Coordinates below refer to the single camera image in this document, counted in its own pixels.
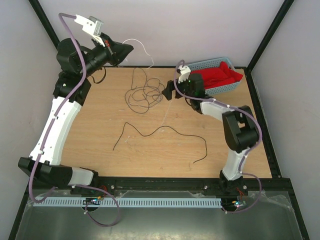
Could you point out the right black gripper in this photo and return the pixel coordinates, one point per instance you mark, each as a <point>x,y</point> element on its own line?
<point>167,92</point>

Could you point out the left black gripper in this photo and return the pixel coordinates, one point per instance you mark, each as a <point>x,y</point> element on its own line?
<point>116,51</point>

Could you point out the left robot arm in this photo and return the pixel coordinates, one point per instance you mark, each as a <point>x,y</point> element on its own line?
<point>69,95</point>

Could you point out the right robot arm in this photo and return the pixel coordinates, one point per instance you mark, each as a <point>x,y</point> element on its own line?
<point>242,132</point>

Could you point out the red cloth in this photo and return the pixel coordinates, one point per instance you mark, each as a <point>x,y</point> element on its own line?
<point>214,77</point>

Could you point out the blue perforated plastic basket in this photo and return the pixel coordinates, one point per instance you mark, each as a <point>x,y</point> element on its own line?
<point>213,63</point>

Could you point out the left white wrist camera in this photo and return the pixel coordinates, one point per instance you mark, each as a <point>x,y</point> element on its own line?
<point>91,26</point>

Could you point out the light blue slotted cable duct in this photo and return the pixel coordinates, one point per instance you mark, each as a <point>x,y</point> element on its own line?
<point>131,202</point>

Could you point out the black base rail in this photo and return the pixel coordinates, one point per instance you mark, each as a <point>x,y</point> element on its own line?
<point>208,186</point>

